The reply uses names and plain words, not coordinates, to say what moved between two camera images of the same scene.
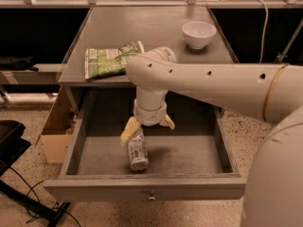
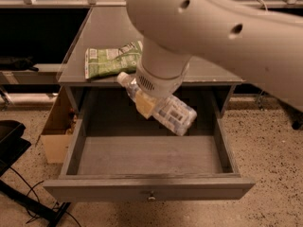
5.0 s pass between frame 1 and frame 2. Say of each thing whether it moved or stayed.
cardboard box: stayed
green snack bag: stayed
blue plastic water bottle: moved
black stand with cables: stayed
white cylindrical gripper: moved
